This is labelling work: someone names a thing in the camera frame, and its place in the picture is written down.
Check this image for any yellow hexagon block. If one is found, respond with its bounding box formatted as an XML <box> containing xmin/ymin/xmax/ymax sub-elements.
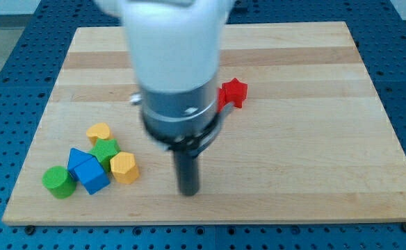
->
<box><xmin>110</xmin><ymin>151</ymin><xmax>140</xmax><ymax>184</ymax></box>

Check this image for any wooden board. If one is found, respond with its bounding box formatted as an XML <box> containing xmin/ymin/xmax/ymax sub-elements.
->
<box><xmin>2</xmin><ymin>22</ymin><xmax>406</xmax><ymax>226</ymax></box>

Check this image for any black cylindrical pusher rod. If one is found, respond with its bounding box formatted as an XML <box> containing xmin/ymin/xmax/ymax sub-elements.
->
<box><xmin>173</xmin><ymin>151</ymin><xmax>200</xmax><ymax>196</ymax></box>

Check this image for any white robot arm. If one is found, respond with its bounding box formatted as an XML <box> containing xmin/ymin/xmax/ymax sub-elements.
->
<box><xmin>95</xmin><ymin>0</ymin><xmax>234</xmax><ymax>196</ymax></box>

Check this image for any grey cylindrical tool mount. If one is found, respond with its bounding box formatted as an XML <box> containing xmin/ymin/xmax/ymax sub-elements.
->
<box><xmin>130</xmin><ymin>76</ymin><xmax>234</xmax><ymax>157</ymax></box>

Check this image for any green star block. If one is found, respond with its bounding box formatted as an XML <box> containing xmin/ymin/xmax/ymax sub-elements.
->
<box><xmin>88</xmin><ymin>139</ymin><xmax>120</xmax><ymax>173</ymax></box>

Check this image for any blue triangle block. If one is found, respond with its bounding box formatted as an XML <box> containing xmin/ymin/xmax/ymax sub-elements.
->
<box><xmin>67</xmin><ymin>148</ymin><xmax>93</xmax><ymax>181</ymax></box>

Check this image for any green cylinder block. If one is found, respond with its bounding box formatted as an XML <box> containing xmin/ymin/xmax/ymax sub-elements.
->
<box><xmin>42</xmin><ymin>166</ymin><xmax>76</xmax><ymax>199</ymax></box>

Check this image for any red star block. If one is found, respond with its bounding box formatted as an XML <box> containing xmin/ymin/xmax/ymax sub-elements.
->
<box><xmin>217</xmin><ymin>78</ymin><xmax>248</xmax><ymax>113</ymax></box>

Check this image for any blue cube block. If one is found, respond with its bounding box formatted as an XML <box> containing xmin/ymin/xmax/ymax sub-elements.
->
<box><xmin>74</xmin><ymin>157</ymin><xmax>111</xmax><ymax>195</ymax></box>

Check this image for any yellow heart block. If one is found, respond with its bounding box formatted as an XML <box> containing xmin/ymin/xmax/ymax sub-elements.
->
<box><xmin>86</xmin><ymin>122</ymin><xmax>113</xmax><ymax>146</ymax></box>

